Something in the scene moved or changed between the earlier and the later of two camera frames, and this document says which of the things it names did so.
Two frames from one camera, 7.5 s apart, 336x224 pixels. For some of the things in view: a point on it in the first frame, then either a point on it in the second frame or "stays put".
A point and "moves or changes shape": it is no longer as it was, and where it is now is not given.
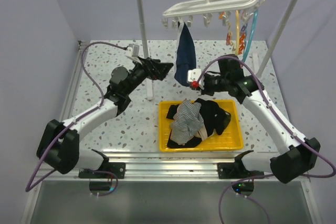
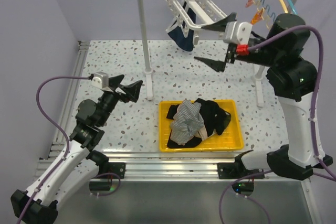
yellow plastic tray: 231,138 stays put
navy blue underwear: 186,60 → 178,36
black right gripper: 206,91 → 220,24
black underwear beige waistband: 213,117 stays put
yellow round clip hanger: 238,23 moves or changes shape
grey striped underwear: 187,120 stays put
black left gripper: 154,68 → 131,91
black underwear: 192,142 stays put
